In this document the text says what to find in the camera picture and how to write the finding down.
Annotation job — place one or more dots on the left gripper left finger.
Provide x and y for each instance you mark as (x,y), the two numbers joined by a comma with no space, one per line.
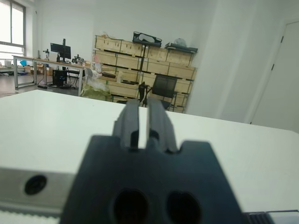
(127,121)

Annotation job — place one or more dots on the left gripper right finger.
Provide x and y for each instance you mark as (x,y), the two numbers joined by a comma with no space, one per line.
(158,123)

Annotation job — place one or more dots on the plywood crate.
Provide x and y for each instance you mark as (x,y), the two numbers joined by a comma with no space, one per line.
(156,65)
(182,71)
(128,61)
(185,86)
(132,47)
(157,54)
(107,43)
(121,88)
(105,57)
(132,77)
(180,58)

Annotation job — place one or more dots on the black upright stand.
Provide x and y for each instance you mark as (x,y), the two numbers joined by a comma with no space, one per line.
(142,91)

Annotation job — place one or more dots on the black mesh office chair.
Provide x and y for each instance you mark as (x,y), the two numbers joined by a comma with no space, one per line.
(164,85)

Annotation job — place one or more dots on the olive green bag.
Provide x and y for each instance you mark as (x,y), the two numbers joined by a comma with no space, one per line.
(93,93)

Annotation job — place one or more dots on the white plastic bag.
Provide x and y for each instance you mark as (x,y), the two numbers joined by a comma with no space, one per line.
(95,81)

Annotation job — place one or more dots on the pink white carton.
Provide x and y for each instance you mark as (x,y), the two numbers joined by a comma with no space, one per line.
(96,63)

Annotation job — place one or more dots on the black flat case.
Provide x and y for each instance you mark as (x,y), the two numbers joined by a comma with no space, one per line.
(182,48)

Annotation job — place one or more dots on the black computer tower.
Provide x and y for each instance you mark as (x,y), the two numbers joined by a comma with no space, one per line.
(59,78)

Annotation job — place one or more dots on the crumpled clear plastic bag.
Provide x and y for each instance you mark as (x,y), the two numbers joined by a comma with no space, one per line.
(181,42)

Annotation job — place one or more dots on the black computer monitor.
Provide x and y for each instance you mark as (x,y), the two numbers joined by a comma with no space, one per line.
(60,49)

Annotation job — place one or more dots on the long white desk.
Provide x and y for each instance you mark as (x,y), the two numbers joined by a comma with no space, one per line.
(16,74)

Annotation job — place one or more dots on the white door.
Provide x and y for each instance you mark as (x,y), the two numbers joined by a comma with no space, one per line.
(287,81)

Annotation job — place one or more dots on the large window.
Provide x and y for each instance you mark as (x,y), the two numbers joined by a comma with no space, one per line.
(17,23)

